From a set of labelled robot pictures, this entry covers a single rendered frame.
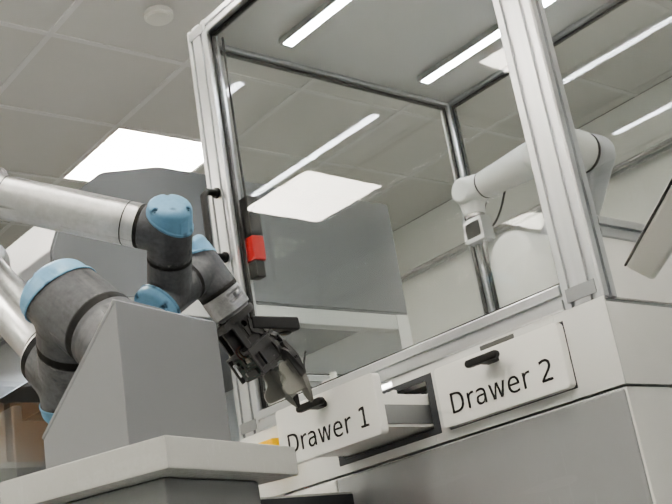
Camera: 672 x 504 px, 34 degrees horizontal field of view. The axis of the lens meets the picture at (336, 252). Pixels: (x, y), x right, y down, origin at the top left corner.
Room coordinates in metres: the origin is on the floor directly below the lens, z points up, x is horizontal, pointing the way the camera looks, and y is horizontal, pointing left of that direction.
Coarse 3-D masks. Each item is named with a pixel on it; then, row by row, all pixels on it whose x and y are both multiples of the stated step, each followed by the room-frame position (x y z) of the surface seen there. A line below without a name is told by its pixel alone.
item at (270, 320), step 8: (256, 320) 1.90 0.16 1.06; (264, 320) 1.92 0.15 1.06; (272, 320) 1.93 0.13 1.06; (280, 320) 1.94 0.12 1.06; (288, 320) 1.96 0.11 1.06; (296, 320) 1.97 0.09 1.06; (272, 328) 1.93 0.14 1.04; (280, 328) 1.94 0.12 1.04; (288, 328) 1.96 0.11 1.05; (296, 328) 1.97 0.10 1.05
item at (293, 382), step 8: (288, 360) 1.92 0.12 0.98; (280, 368) 1.92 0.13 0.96; (288, 368) 1.93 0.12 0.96; (288, 376) 1.93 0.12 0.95; (296, 376) 1.94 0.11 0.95; (304, 376) 1.94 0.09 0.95; (288, 384) 1.92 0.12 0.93; (296, 384) 1.93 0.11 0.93; (304, 384) 1.94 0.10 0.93; (288, 392) 1.92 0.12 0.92; (296, 392) 1.93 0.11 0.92; (304, 392) 1.96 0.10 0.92; (312, 400) 1.97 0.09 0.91
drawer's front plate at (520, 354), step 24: (528, 336) 1.81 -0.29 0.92; (552, 336) 1.77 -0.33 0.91; (504, 360) 1.85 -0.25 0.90; (528, 360) 1.81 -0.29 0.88; (552, 360) 1.78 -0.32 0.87; (456, 384) 1.94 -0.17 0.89; (480, 384) 1.90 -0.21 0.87; (504, 384) 1.86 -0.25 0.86; (528, 384) 1.82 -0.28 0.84; (552, 384) 1.79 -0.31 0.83; (456, 408) 1.95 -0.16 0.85; (480, 408) 1.91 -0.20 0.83; (504, 408) 1.87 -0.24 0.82
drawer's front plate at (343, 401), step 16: (352, 384) 1.95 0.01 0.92; (368, 384) 1.92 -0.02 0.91; (304, 400) 2.05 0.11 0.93; (336, 400) 1.98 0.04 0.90; (352, 400) 1.95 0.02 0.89; (368, 400) 1.92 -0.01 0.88; (288, 416) 2.09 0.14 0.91; (304, 416) 2.05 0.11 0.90; (320, 416) 2.02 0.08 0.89; (336, 416) 1.99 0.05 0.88; (352, 416) 1.96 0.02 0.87; (368, 416) 1.93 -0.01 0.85; (384, 416) 1.91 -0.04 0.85; (288, 432) 2.09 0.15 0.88; (304, 432) 2.06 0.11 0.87; (336, 432) 1.99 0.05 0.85; (352, 432) 1.96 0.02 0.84; (368, 432) 1.93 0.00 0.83; (384, 432) 1.91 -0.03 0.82; (304, 448) 2.06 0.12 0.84; (320, 448) 2.03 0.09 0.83; (336, 448) 2.00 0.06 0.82
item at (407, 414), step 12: (384, 396) 1.95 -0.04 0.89; (396, 396) 1.97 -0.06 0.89; (408, 396) 1.99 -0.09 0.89; (420, 396) 2.01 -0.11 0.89; (396, 408) 1.96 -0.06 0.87; (408, 408) 1.98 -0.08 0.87; (420, 408) 2.00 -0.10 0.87; (396, 420) 1.95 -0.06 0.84; (408, 420) 1.97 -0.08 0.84; (420, 420) 2.00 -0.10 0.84; (432, 420) 2.02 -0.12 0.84; (396, 432) 2.02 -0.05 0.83; (408, 432) 2.04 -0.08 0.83; (420, 432) 2.06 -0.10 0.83; (360, 444) 2.08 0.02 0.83; (372, 444) 2.11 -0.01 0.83; (384, 444) 2.13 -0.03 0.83; (324, 456) 2.16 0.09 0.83; (336, 456) 2.19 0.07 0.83
